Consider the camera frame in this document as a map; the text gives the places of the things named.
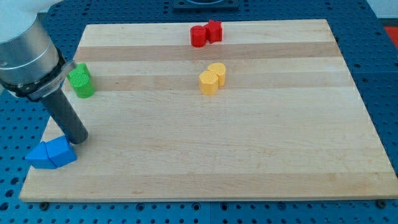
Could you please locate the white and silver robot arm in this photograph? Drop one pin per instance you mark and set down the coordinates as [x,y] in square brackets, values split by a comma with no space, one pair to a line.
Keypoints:
[31,65]

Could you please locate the wooden board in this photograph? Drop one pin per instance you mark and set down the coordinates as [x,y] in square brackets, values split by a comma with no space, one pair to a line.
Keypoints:
[288,124]

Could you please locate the blue triangle block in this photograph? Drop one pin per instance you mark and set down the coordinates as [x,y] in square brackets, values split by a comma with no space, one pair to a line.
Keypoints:
[39,157]

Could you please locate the yellow hexagon block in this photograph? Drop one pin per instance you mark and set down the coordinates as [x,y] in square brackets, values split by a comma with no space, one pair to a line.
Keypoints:
[208,82]

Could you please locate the red cylinder block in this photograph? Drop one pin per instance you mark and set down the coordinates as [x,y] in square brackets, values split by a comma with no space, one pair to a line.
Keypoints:
[198,36]

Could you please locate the red star block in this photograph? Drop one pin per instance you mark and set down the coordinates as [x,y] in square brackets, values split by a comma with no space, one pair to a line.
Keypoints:
[214,31]

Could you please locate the green cylinder block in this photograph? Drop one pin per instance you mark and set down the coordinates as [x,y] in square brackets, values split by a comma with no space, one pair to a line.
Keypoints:
[82,85]

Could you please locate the green block behind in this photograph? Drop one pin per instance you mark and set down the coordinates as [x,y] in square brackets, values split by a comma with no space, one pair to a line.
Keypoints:
[81,69]

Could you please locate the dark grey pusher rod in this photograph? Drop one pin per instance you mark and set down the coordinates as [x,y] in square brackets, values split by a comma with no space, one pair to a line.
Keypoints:
[65,116]

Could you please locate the blue cube block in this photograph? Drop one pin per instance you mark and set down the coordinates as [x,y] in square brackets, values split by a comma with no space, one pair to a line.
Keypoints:
[60,151]

